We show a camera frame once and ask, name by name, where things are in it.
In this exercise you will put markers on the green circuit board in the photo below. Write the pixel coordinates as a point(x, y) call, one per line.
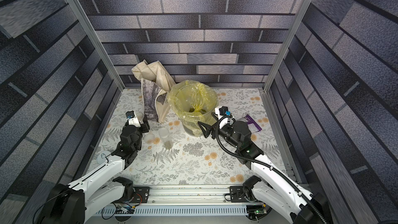
point(256, 211)
point(124, 210)

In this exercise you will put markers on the yellow plastic trash bag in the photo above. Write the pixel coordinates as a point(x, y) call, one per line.
point(193, 102)

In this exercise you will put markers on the purple packet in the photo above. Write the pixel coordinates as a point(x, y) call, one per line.
point(252, 124)

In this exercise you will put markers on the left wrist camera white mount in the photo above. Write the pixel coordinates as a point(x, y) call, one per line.
point(132, 119)

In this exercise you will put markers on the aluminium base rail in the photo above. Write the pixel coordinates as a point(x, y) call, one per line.
point(184, 200)

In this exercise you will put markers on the aluminium frame post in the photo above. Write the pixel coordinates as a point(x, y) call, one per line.
point(89, 29)
point(284, 48)

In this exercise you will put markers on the green circuit board left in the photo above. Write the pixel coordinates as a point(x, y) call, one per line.
point(124, 210)

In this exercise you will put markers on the aluminium frame post right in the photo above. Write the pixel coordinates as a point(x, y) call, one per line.
point(284, 48)

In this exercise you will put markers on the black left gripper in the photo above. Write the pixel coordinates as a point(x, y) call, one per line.
point(145, 127)

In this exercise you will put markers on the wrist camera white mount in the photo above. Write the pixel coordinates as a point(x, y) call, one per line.
point(222, 115)
point(132, 119)

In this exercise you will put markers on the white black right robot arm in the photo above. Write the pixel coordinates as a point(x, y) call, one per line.
point(269, 185)

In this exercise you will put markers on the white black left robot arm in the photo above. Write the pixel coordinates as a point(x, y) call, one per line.
point(79, 200)

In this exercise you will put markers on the beige printed tote bag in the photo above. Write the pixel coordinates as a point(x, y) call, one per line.
point(156, 83)

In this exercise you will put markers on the aluminium frame post left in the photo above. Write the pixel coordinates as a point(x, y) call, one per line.
point(89, 29)

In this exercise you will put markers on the green circuit board right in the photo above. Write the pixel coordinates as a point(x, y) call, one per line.
point(256, 211)

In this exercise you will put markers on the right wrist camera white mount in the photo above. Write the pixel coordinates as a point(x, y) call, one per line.
point(222, 115)

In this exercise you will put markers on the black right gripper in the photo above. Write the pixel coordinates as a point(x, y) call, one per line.
point(216, 127)

